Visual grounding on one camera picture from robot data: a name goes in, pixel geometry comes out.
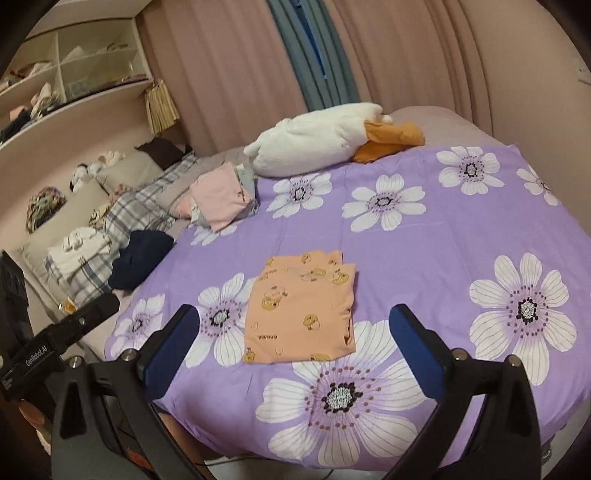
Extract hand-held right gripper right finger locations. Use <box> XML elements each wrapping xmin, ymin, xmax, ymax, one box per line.
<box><xmin>389</xmin><ymin>304</ymin><xmax>542</xmax><ymax>480</ymax></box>

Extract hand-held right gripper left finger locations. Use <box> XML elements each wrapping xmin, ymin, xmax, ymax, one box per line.
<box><xmin>51</xmin><ymin>304</ymin><xmax>200</xmax><ymax>480</ymax></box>

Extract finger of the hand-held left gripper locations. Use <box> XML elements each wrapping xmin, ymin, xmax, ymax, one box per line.
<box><xmin>44</xmin><ymin>293</ymin><xmax>120</xmax><ymax>344</ymax></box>

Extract orange printed shirt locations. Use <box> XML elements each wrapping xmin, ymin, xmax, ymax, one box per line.
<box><xmin>242</xmin><ymin>250</ymin><xmax>358</xmax><ymax>365</ymax></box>

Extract white clothes pile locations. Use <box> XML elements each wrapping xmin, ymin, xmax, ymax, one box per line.
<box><xmin>48</xmin><ymin>227</ymin><xmax>112</xmax><ymax>278</ymax></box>

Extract dark clothes pile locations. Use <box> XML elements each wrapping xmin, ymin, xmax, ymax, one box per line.
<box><xmin>0</xmin><ymin>107</ymin><xmax>33</xmax><ymax>143</ymax></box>

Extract mixed light clothes pile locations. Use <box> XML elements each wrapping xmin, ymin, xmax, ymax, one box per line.
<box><xmin>30</xmin><ymin>83</ymin><xmax>63</xmax><ymax>114</ymax></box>

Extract navy dark cloth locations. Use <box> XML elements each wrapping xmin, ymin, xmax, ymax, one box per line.
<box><xmin>111</xmin><ymin>230</ymin><xmax>175</xmax><ymax>291</ymax></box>

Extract patterned plush toy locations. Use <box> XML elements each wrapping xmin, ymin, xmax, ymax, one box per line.
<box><xmin>88</xmin><ymin>205</ymin><xmax>112</xmax><ymax>229</ymax></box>

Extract beige headboard cushion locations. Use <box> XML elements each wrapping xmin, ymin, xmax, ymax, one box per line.
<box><xmin>95</xmin><ymin>150</ymin><xmax>164</xmax><ymax>192</ymax></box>
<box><xmin>18</xmin><ymin>178</ymin><xmax>109</xmax><ymax>278</ymax></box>

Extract colourful knitted bundle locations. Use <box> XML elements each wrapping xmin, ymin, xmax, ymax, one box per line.
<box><xmin>25</xmin><ymin>185</ymin><xmax>68</xmax><ymax>234</ymax></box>

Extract purple floral blanket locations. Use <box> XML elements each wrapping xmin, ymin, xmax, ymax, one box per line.
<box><xmin>104</xmin><ymin>144</ymin><xmax>587</xmax><ymax>472</ymax></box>

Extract black and white plush toy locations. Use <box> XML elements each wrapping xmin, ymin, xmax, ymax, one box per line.
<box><xmin>69</xmin><ymin>162</ymin><xmax>95</xmax><ymax>192</ymax></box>

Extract beige plush toy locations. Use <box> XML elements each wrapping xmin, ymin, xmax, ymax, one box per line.
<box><xmin>90</xmin><ymin>150</ymin><xmax>125</xmax><ymax>174</ymax></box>

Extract pink folded garment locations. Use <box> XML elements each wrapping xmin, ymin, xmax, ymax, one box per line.
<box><xmin>190</xmin><ymin>164</ymin><xmax>256</xmax><ymax>232</ymax></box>

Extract dark brown cloth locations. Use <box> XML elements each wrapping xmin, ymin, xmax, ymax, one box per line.
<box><xmin>135</xmin><ymin>136</ymin><xmax>192</xmax><ymax>171</ymax></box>

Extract grey folded garment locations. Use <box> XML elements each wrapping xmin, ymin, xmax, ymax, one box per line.
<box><xmin>235</xmin><ymin>166</ymin><xmax>260</xmax><ymax>215</ymax></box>

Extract pleated straw fan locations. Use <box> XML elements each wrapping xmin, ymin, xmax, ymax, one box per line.
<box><xmin>145</xmin><ymin>78</ymin><xmax>181</xmax><ymax>134</ymax></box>

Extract white duck plush toy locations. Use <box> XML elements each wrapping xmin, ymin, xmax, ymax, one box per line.
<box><xmin>243</xmin><ymin>102</ymin><xmax>426</xmax><ymax>178</ymax></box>

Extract white compartment cabinet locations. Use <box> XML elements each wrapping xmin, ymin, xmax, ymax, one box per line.
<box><xmin>0</xmin><ymin>16</ymin><xmax>153</xmax><ymax>100</ymax></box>

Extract pink curtain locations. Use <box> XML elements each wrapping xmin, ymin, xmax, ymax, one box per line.
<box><xmin>139</xmin><ymin>0</ymin><xmax>308</xmax><ymax>155</ymax></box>
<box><xmin>323</xmin><ymin>0</ymin><xmax>495</xmax><ymax>134</ymax></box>

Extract teal curtain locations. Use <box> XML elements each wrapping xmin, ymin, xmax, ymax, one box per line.
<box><xmin>268</xmin><ymin>0</ymin><xmax>361</xmax><ymax>112</ymax></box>

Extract white wall shelf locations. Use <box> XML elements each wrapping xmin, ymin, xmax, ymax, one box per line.
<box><xmin>0</xmin><ymin>78</ymin><xmax>155</xmax><ymax>153</ymax></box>

